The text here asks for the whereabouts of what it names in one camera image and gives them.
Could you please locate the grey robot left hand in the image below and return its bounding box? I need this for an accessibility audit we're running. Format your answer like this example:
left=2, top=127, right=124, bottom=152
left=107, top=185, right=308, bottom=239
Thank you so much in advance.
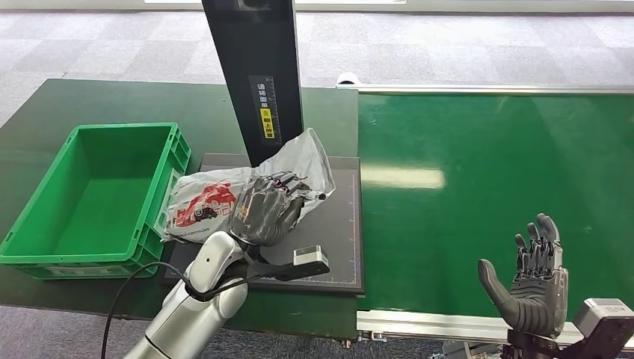
left=230, top=171, right=327, bottom=248

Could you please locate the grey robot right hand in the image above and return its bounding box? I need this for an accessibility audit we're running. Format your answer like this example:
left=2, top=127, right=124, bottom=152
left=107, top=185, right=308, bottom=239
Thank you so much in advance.
left=478, top=213, right=570, bottom=339

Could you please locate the grey red-printed mailer package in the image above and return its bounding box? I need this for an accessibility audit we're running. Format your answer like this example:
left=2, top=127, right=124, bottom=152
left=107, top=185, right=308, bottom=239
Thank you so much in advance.
left=162, top=129, right=336, bottom=244

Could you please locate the black weighing device with column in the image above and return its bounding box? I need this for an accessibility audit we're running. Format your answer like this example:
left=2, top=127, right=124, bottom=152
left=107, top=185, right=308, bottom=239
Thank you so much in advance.
left=163, top=0, right=365, bottom=297

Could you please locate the black yellow column label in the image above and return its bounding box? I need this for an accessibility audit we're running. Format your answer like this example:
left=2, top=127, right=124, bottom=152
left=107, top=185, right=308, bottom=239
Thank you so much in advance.
left=249, top=75, right=283, bottom=147

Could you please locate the green conveyor belt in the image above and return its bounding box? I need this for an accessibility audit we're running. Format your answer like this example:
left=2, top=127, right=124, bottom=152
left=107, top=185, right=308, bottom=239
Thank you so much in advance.
left=336, top=72, right=634, bottom=348

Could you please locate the green plastic crate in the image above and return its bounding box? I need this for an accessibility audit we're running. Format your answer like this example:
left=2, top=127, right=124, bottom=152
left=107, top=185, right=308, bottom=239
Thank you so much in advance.
left=0, top=123, right=191, bottom=280

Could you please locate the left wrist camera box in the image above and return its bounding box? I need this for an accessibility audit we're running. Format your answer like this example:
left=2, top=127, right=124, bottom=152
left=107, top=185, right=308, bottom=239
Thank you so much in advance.
left=242, top=245, right=331, bottom=283

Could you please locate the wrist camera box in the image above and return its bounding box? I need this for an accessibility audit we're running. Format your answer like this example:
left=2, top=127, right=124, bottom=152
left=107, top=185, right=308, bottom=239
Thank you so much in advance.
left=559, top=298, right=634, bottom=359
left=242, top=245, right=331, bottom=283

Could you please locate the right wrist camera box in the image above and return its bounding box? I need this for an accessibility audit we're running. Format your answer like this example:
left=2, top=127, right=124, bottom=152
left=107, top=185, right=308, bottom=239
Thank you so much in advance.
left=559, top=298, right=634, bottom=359

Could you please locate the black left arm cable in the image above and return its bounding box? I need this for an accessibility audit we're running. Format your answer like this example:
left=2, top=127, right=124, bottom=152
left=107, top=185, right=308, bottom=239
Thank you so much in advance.
left=100, top=261, right=249, bottom=359

